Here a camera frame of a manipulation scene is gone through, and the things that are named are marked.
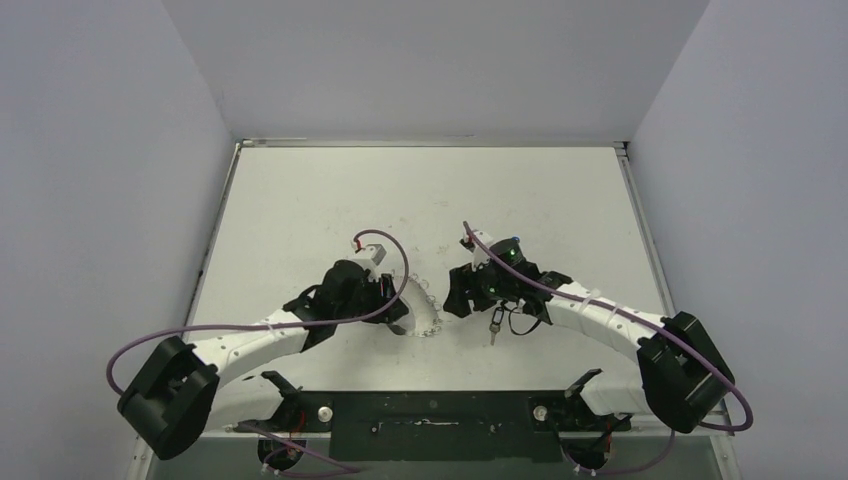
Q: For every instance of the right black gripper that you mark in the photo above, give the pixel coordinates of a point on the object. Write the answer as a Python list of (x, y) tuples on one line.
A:
[(465, 291)]

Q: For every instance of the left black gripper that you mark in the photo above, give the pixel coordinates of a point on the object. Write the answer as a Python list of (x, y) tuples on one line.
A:
[(383, 290)]

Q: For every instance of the clear plastic keyring holder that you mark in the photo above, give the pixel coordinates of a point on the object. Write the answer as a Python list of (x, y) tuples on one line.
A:
[(419, 311)]

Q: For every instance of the black tagged key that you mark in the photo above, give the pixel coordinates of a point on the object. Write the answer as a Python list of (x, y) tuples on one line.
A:
[(495, 324)]

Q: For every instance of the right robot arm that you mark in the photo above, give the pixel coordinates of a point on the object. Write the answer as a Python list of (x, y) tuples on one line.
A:
[(681, 375)]

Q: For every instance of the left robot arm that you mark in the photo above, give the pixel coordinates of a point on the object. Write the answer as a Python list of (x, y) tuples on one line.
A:
[(233, 361)]

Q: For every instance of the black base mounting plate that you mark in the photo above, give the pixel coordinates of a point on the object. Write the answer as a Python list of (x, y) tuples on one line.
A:
[(480, 442)]

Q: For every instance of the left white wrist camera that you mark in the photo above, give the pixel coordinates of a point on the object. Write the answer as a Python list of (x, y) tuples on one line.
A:
[(369, 257)]

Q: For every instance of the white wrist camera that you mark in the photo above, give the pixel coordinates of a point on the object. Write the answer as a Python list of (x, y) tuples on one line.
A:
[(471, 241), (369, 257)]

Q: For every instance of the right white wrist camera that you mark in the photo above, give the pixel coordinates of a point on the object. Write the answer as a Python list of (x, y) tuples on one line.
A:
[(471, 241)]

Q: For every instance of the aluminium front rail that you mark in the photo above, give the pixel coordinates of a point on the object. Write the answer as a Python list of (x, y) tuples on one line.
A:
[(172, 420)]

